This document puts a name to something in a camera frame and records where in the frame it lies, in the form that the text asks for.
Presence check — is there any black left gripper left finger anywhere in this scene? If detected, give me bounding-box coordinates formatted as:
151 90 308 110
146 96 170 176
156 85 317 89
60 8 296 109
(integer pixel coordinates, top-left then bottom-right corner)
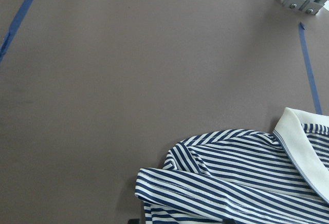
127 218 140 224

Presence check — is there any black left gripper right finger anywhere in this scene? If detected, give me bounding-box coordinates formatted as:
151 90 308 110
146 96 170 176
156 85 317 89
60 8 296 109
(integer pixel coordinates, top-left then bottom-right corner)
222 218 234 224

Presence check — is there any blue white striped polo shirt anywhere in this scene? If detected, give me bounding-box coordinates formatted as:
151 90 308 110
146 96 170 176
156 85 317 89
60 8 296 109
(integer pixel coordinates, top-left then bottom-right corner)
135 108 328 223

